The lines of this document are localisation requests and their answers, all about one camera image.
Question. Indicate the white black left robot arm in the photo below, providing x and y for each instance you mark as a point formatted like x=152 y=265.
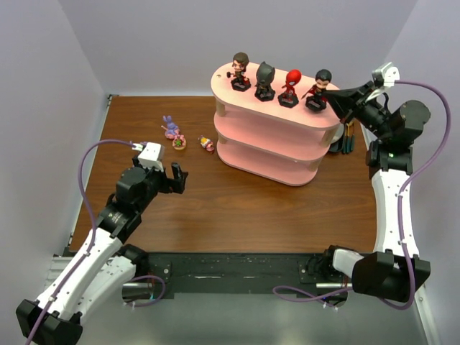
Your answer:
x=103 y=263

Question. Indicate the red spider hero figurine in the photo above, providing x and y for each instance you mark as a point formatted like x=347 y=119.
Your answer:
x=288 y=98

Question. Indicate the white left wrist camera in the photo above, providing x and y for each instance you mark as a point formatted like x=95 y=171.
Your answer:
x=151 y=156

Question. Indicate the purple bunny toy upright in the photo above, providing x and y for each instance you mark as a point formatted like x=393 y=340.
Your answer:
x=171 y=129

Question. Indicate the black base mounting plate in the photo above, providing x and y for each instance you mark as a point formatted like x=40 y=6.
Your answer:
x=172 y=273

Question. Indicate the black-haired figurine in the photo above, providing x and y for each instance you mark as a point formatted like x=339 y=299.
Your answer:
x=314 y=98

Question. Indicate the black bat-masked figurine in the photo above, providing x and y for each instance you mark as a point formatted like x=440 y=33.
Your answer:
x=265 y=75

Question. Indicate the pink donut toy green star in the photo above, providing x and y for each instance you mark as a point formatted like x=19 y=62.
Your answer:
x=179 y=142

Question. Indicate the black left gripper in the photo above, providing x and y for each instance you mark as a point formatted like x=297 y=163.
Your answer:
x=169 y=182

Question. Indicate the pink yellow character toy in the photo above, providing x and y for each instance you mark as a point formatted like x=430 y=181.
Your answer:
x=207 y=144

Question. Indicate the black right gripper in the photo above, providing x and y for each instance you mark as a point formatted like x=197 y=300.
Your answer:
x=358 y=103

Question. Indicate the pink three-tier oval shelf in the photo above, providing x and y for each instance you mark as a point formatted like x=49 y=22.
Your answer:
x=267 y=139

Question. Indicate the brown-haired hero figurine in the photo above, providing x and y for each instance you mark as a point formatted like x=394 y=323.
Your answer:
x=239 y=82

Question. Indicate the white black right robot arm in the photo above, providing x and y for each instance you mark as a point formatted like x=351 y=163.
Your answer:
x=394 y=270

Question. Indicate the dark tools behind shelf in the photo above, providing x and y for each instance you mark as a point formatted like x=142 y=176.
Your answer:
x=343 y=140

